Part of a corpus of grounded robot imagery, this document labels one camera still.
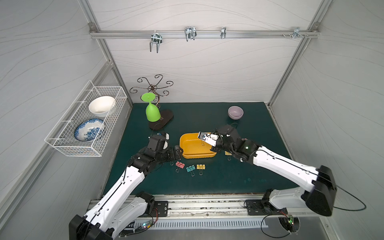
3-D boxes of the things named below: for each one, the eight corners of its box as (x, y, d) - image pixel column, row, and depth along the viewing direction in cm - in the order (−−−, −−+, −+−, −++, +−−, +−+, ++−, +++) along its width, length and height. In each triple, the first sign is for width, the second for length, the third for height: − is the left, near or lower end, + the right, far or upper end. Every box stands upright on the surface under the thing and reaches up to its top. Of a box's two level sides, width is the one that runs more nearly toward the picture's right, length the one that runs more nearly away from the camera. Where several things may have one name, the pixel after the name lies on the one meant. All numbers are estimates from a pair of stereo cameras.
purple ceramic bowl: (228, 120, 112) (229, 116, 108) (226, 110, 119) (227, 105, 115) (243, 120, 112) (245, 116, 108) (240, 110, 119) (242, 105, 115)
